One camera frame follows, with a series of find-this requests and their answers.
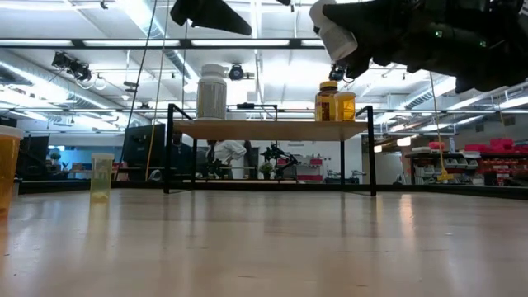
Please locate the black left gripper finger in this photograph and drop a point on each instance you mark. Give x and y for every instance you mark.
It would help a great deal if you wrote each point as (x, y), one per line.
(210, 16)

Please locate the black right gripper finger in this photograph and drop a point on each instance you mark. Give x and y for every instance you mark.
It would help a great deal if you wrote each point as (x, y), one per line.
(371, 29)

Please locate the small white Excedrin bottle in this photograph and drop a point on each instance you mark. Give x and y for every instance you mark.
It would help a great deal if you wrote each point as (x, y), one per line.
(335, 41)

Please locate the orange vial with white cap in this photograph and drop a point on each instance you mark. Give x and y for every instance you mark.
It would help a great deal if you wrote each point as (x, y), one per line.
(8, 165)
(347, 107)

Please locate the large white purple-label bottle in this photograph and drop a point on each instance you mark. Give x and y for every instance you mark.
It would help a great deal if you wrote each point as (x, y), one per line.
(211, 99)

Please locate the amber bottle with yellow cap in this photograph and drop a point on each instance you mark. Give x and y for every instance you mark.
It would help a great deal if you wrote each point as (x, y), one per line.
(326, 105)

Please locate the small yellow vial white cap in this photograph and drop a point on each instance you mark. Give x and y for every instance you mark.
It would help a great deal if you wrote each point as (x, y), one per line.
(102, 177)

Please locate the black background robot arm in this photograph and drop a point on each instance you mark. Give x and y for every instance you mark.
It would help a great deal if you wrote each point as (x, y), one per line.
(280, 156)

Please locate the wooden shelf with black legs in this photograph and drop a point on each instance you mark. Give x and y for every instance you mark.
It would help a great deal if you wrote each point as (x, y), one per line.
(268, 130)

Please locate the black overhead light bar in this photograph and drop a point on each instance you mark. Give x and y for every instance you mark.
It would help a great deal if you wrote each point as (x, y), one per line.
(185, 43)

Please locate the rack with red bins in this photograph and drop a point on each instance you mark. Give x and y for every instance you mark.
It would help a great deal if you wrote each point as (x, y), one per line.
(499, 161)

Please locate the person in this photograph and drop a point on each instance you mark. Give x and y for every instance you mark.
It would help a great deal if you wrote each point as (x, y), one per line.
(229, 150)
(181, 156)

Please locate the large black monitor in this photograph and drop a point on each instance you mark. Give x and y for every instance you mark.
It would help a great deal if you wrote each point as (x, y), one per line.
(144, 148)

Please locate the white cart with red bins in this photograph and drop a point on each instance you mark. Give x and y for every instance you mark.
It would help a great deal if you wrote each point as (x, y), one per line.
(309, 168)

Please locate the black ceiling camera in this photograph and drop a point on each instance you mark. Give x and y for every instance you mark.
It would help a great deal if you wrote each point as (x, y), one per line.
(336, 74)
(72, 66)
(236, 72)

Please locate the black aluminium table frame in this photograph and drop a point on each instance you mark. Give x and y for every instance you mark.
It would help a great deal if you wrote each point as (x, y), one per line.
(474, 190)

